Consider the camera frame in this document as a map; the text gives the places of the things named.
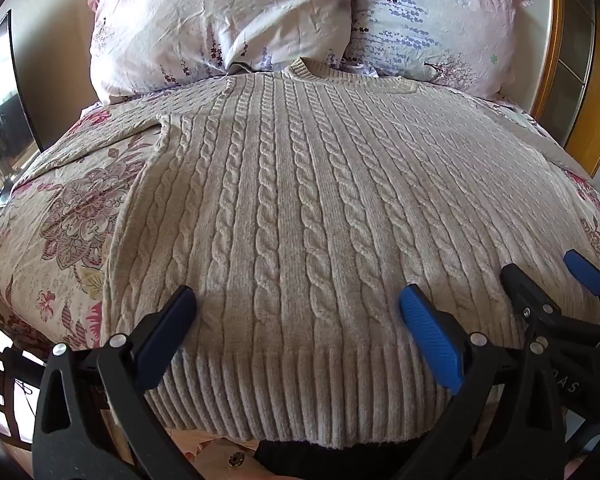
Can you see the person's dark clothing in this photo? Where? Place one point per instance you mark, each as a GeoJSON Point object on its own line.
{"type": "Point", "coordinates": [330, 462]}

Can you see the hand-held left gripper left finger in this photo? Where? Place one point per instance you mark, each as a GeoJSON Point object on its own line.
{"type": "Point", "coordinates": [165, 335]}

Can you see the flat screen television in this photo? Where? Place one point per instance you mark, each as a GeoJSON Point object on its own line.
{"type": "Point", "coordinates": [5, 110]}

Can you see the wooden cabinet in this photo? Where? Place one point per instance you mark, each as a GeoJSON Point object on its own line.
{"type": "Point", "coordinates": [575, 60]}

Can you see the dark wooden chair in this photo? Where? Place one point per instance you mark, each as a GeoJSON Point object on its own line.
{"type": "Point", "coordinates": [0, 385]}

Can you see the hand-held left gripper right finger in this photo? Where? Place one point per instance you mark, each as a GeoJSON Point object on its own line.
{"type": "Point", "coordinates": [430, 330]}

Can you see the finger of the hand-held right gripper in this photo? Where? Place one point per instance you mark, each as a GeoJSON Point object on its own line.
{"type": "Point", "coordinates": [522, 287]}
{"type": "Point", "coordinates": [585, 272]}

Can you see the pink floral pillow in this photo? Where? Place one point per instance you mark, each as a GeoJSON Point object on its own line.
{"type": "Point", "coordinates": [205, 20]}

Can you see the floral bedspread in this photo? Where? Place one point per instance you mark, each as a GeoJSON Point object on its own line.
{"type": "Point", "coordinates": [70, 220]}

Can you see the lavender print pillow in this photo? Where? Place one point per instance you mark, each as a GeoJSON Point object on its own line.
{"type": "Point", "coordinates": [430, 25]}

